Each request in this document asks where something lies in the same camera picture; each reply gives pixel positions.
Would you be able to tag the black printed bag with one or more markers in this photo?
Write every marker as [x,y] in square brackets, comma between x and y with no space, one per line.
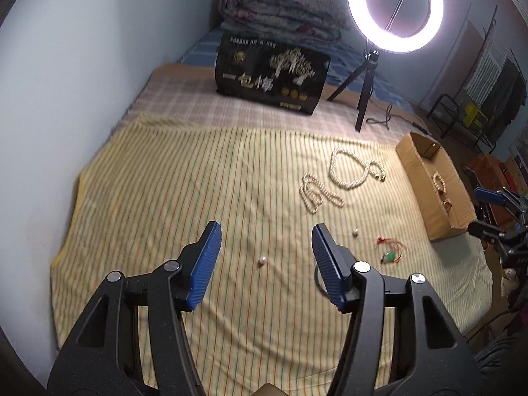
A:
[255,82]

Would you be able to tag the black metal stand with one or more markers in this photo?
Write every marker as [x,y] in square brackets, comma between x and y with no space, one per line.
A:
[443,99]

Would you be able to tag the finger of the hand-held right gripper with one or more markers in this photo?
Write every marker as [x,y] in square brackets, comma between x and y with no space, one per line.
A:
[489,196]
[489,232]

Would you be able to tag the beige plaid sheet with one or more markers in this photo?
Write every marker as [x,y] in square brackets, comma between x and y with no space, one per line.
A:
[185,103]

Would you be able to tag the striped towel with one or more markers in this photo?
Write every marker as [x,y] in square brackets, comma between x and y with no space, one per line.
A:
[489,70]

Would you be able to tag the orange covered box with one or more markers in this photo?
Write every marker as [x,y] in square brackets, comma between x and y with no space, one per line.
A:
[482,167]

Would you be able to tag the dark hanging clothes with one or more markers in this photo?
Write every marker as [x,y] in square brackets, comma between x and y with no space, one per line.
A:
[509,95]

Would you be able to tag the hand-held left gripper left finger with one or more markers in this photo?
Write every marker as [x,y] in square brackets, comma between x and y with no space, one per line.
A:
[204,264]

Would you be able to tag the black clothes rack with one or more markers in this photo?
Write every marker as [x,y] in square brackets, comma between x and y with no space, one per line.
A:
[493,24]

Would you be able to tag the yellow box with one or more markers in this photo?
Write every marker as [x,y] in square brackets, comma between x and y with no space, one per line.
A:
[473,114]

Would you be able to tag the folded floral quilt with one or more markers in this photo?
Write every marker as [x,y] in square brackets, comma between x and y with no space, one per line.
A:
[280,12]

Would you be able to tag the yellow striped cloth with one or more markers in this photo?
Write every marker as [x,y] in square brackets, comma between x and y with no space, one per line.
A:
[185,181]

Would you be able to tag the tall beige board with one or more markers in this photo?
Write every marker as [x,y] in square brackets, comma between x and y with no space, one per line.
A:
[470,53]

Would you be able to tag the cardboard box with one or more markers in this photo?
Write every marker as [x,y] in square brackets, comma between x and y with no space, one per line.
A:
[416,165]

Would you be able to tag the black tripod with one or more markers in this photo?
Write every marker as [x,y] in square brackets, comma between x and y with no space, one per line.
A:
[365,99]

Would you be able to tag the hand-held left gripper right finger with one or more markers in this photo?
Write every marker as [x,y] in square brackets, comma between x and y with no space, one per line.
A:
[330,268]

